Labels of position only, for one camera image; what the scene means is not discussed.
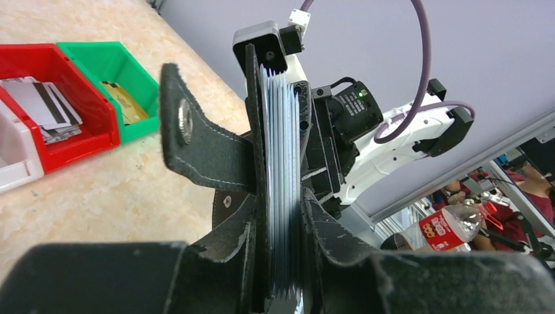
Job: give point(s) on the white plastic bin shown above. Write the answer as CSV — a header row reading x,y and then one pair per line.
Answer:
x,y
20,162

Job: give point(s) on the plastic bottle red label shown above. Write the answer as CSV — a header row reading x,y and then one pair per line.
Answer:
x,y
449,227

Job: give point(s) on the green plastic bin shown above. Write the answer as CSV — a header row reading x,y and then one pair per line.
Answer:
x,y
111,62

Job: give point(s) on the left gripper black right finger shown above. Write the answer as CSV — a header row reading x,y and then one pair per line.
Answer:
x,y
344,274

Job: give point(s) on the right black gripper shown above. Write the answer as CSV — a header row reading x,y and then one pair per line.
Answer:
x,y
321,145

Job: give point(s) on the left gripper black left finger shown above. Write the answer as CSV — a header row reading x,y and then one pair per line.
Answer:
x,y
151,277

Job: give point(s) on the person in red shirt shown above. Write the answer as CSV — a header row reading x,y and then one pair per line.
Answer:
x,y
532,183

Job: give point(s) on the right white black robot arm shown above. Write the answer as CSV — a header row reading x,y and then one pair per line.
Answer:
x,y
349,144

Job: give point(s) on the cards in red bin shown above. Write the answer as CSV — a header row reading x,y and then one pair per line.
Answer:
x,y
46,106

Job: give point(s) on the card in green bin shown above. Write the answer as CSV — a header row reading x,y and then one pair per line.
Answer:
x,y
132,111

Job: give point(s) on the red plastic bin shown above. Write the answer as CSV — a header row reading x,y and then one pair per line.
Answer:
x,y
47,63

